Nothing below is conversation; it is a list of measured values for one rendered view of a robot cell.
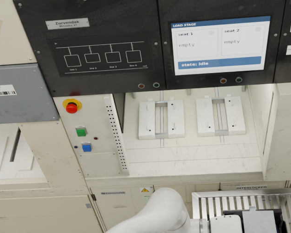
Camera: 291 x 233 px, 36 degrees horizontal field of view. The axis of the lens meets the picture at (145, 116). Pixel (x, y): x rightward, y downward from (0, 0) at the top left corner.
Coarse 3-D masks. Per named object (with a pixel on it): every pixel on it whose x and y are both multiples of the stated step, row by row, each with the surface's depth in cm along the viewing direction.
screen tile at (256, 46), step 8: (224, 32) 130; (232, 32) 130; (240, 32) 130; (248, 32) 130; (256, 32) 130; (256, 40) 132; (224, 48) 135; (232, 48) 135; (240, 48) 135; (248, 48) 135; (256, 48) 135
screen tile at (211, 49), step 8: (176, 32) 130; (184, 32) 130; (192, 32) 130; (200, 32) 130; (216, 32) 130; (176, 40) 133; (184, 40) 133; (192, 40) 133; (200, 40) 133; (208, 40) 133; (216, 40) 133; (184, 48) 135; (192, 48) 135; (200, 48) 135; (208, 48) 135; (216, 48) 135; (184, 56) 138; (192, 56) 138; (200, 56) 138; (208, 56) 138
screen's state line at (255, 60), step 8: (256, 56) 137; (184, 64) 140; (192, 64) 140; (200, 64) 140; (208, 64) 140; (216, 64) 140; (224, 64) 140; (232, 64) 140; (240, 64) 140; (248, 64) 140
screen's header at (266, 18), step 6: (240, 18) 126; (246, 18) 126; (252, 18) 126; (258, 18) 126; (264, 18) 126; (174, 24) 128; (180, 24) 128; (186, 24) 128; (192, 24) 128; (198, 24) 128; (204, 24) 128; (210, 24) 128; (216, 24) 128; (222, 24) 128
